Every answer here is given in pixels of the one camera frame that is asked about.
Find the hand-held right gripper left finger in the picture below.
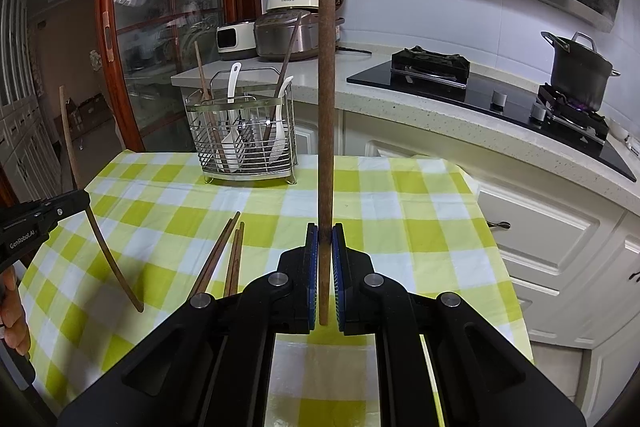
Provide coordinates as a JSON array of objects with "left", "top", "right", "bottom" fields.
[{"left": 57, "top": 223, "right": 319, "bottom": 427}]

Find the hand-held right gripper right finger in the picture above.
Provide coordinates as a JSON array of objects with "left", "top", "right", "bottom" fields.
[{"left": 330, "top": 223, "right": 586, "bottom": 427}]

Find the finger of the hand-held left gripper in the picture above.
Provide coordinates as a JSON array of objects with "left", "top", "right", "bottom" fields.
[{"left": 30, "top": 190, "right": 91, "bottom": 220}]

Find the long brown chopstick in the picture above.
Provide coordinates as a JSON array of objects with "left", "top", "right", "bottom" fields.
[
  {"left": 188, "top": 219, "right": 234, "bottom": 299},
  {"left": 230, "top": 222, "right": 245, "bottom": 297},
  {"left": 316, "top": 0, "right": 337, "bottom": 327},
  {"left": 223, "top": 229, "right": 239, "bottom": 297},
  {"left": 196, "top": 211, "right": 242, "bottom": 297},
  {"left": 59, "top": 85, "right": 145, "bottom": 313}
]

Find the steel wire utensil rack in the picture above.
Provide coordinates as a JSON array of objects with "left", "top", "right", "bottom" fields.
[{"left": 184, "top": 67, "right": 299, "bottom": 185}]

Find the white ceramic spoon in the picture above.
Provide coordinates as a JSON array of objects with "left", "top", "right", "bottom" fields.
[
  {"left": 220, "top": 62, "right": 242, "bottom": 162},
  {"left": 267, "top": 76, "right": 295, "bottom": 160}
]

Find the person's left hand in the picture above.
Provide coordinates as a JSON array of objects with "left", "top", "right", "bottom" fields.
[{"left": 0, "top": 267, "right": 32, "bottom": 357}]

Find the yellow checked tablecloth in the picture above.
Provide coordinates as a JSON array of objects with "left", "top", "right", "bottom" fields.
[{"left": 10, "top": 150, "right": 536, "bottom": 427}]

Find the red wooden glass door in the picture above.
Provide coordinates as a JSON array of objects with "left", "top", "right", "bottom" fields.
[{"left": 95, "top": 0, "right": 261, "bottom": 152}]

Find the black glass gas hob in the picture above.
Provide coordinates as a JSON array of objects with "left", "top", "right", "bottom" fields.
[{"left": 346, "top": 48, "right": 638, "bottom": 182}]

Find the black burner grate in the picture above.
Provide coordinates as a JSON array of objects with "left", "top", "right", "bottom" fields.
[
  {"left": 537, "top": 84, "right": 611, "bottom": 128},
  {"left": 391, "top": 47, "right": 471, "bottom": 82}
]

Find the silver cooker with cream lid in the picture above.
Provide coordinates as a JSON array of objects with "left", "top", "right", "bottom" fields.
[{"left": 254, "top": 0, "right": 346, "bottom": 61}]

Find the small white appliance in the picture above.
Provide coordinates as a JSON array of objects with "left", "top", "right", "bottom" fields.
[{"left": 216, "top": 20, "right": 258, "bottom": 61}]

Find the dark steel stock pot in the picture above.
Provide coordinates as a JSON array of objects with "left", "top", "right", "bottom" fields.
[{"left": 540, "top": 32, "right": 622, "bottom": 112}]

